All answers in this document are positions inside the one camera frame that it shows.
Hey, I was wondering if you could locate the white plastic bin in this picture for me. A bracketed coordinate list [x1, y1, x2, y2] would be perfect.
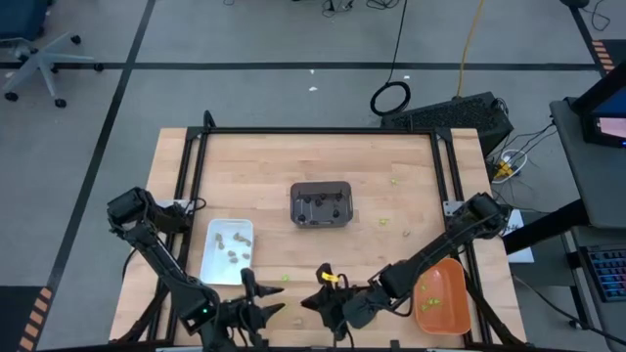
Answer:
[199, 218, 255, 286]

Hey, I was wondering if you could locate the black computer tower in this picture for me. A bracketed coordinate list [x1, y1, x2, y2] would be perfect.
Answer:
[380, 91, 514, 157]

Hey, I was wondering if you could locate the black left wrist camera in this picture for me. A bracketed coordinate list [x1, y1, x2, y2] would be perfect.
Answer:
[240, 267, 258, 300]

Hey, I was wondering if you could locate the grey office chair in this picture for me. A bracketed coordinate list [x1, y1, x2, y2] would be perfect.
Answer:
[0, 0, 105, 110]

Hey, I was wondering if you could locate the white paper sheet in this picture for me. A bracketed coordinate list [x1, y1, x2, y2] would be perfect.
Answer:
[501, 209, 535, 265]

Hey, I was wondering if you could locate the black floor cable bundle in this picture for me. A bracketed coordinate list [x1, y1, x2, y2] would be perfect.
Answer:
[320, 0, 392, 13]

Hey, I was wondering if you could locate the black hanging cable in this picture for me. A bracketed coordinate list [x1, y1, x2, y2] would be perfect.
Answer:
[369, 0, 412, 117]

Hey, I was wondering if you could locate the grey desk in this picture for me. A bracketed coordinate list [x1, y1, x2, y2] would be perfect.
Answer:
[548, 97, 626, 352]

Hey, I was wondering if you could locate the yellow hanging cable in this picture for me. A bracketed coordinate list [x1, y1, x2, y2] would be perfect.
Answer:
[455, 0, 486, 99]

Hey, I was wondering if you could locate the black computer monitor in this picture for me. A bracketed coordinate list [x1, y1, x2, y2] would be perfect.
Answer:
[569, 58, 626, 149]

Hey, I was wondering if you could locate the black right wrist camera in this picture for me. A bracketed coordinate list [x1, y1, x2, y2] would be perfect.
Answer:
[315, 262, 335, 289]

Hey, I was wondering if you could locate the black hazard-striped floor mat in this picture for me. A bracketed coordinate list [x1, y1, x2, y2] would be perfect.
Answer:
[0, 286, 54, 352]
[590, 38, 626, 77]

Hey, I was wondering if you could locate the orange plastic bin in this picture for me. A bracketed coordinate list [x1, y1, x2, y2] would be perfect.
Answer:
[413, 257, 471, 336]

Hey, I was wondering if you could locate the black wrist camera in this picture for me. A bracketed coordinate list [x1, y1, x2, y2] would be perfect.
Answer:
[240, 267, 258, 300]
[315, 262, 335, 289]

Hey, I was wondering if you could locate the backlit computer keyboard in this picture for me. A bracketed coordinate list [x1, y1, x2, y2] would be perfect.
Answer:
[581, 242, 626, 303]

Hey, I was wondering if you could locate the white and yellow power strip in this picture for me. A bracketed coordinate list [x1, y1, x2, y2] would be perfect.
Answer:
[492, 149, 529, 186]

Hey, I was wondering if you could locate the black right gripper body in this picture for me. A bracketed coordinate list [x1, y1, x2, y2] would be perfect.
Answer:
[317, 286, 359, 342]

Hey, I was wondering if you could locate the grey translucent plastic bin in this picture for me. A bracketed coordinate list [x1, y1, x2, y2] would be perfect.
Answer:
[290, 181, 355, 230]

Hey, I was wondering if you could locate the black desk leg beam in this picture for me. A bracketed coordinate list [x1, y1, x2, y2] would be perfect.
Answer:
[503, 198, 591, 255]

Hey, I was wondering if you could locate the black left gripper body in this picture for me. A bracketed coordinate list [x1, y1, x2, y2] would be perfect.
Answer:
[217, 297, 269, 351]

